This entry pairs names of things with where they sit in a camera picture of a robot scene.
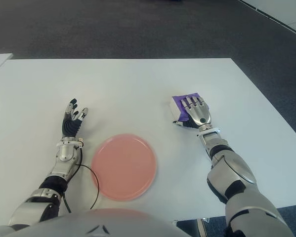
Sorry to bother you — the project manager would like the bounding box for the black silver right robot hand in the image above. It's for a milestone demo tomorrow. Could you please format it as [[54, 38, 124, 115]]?
[[172, 95, 212, 129]]

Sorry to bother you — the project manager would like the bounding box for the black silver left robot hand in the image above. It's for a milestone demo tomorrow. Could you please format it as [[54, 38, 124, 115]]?
[[61, 98, 89, 139]]

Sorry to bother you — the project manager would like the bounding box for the purple tissue paper pack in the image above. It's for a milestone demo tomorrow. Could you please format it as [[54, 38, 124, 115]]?
[[169, 92, 200, 122]]

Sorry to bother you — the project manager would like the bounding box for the round pink plate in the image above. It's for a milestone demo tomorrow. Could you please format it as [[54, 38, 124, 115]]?
[[90, 133, 158, 201]]

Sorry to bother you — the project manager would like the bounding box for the silver robot torso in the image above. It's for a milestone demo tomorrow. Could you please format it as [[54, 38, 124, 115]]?
[[0, 208, 180, 237]]

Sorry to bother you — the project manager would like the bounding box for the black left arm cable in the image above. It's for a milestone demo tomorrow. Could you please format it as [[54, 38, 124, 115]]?
[[63, 145, 99, 213]]

